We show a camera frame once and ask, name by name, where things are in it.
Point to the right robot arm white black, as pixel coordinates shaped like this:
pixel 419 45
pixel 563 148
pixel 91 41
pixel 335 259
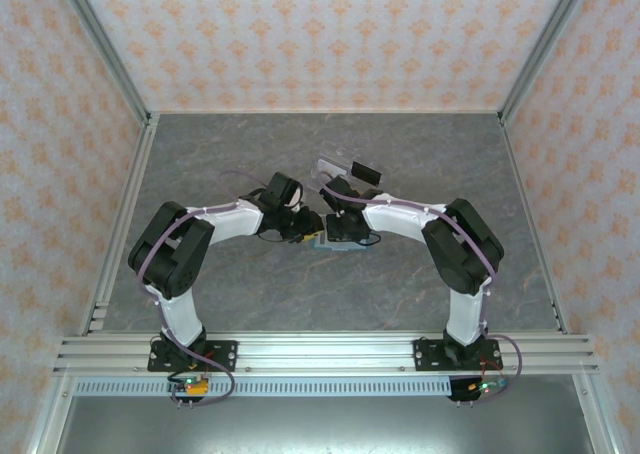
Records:
pixel 460 254

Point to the right controller board with LEDs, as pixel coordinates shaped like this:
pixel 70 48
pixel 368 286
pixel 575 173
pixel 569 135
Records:
pixel 487 386

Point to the aluminium side rail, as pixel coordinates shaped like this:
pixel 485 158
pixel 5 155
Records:
pixel 142 174
pixel 525 184

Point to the grey metal shelf plate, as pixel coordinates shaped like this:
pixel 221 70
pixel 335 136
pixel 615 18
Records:
pixel 325 424

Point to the teal card holder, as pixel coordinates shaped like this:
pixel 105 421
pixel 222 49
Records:
pixel 345 247

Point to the aluminium frame post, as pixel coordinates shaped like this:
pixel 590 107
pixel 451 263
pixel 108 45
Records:
pixel 107 49
pixel 542 49

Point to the clear acrylic card organizer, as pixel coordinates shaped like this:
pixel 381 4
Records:
pixel 337 154

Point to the controller board with leds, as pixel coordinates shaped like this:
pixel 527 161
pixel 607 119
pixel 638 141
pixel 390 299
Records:
pixel 487 386
pixel 190 385

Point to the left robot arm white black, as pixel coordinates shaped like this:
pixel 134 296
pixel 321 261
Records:
pixel 180 254

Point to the left controller board with LEDs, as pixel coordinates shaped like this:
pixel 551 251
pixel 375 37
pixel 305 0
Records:
pixel 190 385

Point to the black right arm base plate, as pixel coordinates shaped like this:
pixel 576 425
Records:
pixel 430 356

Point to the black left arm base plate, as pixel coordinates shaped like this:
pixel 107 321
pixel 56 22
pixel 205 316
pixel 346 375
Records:
pixel 222 356

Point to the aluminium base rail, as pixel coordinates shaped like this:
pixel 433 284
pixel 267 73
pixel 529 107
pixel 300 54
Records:
pixel 325 354

